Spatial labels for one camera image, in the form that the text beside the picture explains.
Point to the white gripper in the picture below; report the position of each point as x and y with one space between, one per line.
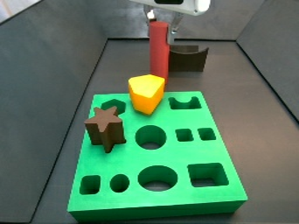
191 7

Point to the red oval cylinder peg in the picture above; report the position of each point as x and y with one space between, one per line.
159 49

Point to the green foam shape board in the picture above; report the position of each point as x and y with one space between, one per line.
170 171

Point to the yellow pentagon block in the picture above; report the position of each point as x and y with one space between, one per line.
146 92

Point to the brown star block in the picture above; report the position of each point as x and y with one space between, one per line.
106 129

